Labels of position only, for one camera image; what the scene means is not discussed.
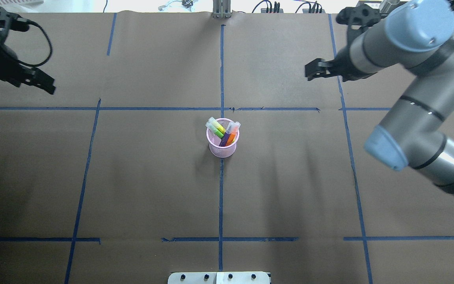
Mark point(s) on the black box on side table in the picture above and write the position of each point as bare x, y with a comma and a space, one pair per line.
371, 3

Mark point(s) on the steel cup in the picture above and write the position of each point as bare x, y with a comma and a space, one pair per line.
386, 6

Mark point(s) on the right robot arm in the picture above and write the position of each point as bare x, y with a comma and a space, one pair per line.
419, 36

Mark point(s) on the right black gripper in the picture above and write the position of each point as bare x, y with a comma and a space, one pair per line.
344, 66

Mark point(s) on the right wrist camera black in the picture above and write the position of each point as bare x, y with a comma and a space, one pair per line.
358, 20

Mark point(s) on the orange highlighter pen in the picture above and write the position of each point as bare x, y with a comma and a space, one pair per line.
232, 135

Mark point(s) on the purple highlighter pen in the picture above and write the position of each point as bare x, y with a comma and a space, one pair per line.
226, 135

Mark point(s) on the pink mesh pen holder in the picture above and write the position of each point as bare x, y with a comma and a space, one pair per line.
213, 140

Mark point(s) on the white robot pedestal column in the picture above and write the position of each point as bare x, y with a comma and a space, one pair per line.
219, 277

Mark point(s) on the yellow highlighter pen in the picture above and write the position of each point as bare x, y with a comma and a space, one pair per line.
216, 127

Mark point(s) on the aluminium frame post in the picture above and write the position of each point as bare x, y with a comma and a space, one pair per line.
221, 9

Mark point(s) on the green highlighter pen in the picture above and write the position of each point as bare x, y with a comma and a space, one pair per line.
217, 134

